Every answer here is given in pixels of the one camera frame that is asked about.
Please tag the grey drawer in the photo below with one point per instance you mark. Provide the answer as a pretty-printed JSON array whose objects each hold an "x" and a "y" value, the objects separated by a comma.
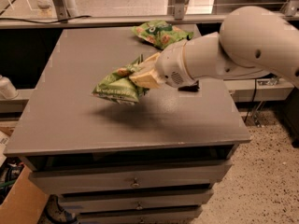
[
  {"x": 137, "y": 201},
  {"x": 131, "y": 177},
  {"x": 146, "y": 216}
]

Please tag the grey metal bracket post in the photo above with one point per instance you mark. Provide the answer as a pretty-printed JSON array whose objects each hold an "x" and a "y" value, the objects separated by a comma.
[{"x": 176, "y": 8}]

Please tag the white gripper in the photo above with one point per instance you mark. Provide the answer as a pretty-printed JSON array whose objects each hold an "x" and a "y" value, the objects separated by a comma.
[{"x": 170, "y": 64}]

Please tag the cardboard box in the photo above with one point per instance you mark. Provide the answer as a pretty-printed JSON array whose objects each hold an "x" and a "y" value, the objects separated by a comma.
[{"x": 24, "y": 203}]

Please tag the bottom grey drawer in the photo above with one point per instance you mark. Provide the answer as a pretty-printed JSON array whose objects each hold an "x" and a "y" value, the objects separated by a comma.
[{"x": 146, "y": 216}]

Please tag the green jalapeno chip bag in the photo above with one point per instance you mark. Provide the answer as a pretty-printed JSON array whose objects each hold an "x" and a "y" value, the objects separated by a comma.
[{"x": 118, "y": 88}]

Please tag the white cylinder object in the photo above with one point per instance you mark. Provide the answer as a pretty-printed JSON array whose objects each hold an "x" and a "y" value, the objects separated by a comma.
[{"x": 7, "y": 89}]

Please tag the middle grey drawer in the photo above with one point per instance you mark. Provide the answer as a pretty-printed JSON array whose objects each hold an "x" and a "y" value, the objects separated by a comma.
[{"x": 137, "y": 201}]

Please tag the green rice chip bag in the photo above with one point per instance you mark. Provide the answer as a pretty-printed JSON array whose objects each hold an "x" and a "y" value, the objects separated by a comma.
[{"x": 160, "y": 34}]

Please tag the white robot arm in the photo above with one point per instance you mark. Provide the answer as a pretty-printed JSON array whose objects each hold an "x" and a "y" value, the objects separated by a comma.
[{"x": 251, "y": 42}]

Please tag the grey drawer cabinet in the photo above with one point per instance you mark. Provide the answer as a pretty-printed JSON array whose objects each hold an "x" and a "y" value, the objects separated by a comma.
[{"x": 64, "y": 127}]

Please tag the top grey drawer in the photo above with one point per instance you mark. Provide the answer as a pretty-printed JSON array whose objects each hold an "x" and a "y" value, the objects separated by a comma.
[{"x": 131, "y": 177}]

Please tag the black snack bar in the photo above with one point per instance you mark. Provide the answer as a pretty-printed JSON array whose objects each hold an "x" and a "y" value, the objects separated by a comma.
[{"x": 193, "y": 88}]

